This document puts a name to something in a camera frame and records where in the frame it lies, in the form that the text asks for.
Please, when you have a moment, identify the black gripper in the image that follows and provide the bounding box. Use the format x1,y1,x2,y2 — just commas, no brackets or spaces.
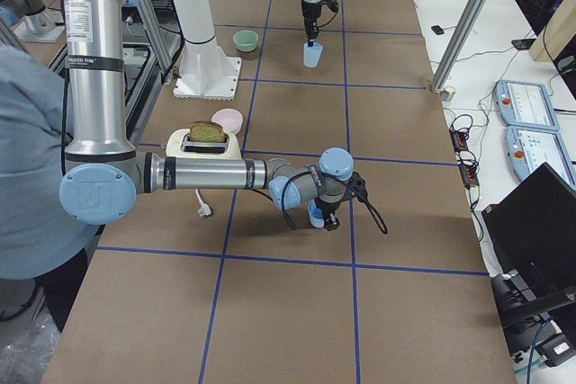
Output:
314,194,343,231
301,2,321,48

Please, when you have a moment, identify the light blue cup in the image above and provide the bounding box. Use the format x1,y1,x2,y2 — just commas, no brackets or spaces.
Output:
308,201,325,228
302,41,323,68

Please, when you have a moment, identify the green bowl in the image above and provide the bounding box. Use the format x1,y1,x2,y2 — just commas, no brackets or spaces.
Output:
232,30,259,53

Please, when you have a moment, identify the pink bowl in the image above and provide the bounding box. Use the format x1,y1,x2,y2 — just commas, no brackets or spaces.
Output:
211,108,244,134

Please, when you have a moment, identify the black phone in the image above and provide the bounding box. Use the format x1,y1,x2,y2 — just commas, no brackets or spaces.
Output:
431,25,445,35

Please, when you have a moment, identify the toaster power plug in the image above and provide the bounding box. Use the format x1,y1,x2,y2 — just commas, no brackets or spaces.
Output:
194,189,212,218

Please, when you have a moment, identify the black power strip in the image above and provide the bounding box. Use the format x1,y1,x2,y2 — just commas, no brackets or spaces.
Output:
449,129,480,190

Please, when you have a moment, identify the toast slice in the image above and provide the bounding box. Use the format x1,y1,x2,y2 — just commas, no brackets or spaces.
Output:
188,121,226,143

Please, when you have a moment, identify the cream toaster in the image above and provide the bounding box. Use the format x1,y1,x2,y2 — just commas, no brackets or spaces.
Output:
165,128,241,190

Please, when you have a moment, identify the black laptop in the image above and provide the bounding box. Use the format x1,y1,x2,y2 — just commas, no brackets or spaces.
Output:
480,161,576,295

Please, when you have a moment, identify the lower teach pendant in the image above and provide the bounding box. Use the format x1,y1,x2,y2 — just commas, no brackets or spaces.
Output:
505,126,575,188

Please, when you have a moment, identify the teach pendant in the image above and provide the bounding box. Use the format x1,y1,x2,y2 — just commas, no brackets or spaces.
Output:
492,79,560,131
505,126,575,188

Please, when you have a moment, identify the upper teach pendant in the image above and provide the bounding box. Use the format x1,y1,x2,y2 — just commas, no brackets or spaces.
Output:
492,79,560,131

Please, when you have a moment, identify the person in blue shirt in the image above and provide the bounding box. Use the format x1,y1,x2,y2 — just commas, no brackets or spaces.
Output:
1,45,98,329

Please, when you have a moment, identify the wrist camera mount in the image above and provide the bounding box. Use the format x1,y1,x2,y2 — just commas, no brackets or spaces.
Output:
322,0,339,14
346,172,368,203

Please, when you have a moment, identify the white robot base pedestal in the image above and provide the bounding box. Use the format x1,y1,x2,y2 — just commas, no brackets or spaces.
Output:
173,0,242,100

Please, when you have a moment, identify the aluminium frame post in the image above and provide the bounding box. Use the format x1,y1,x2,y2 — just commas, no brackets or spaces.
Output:
429,0,486,102

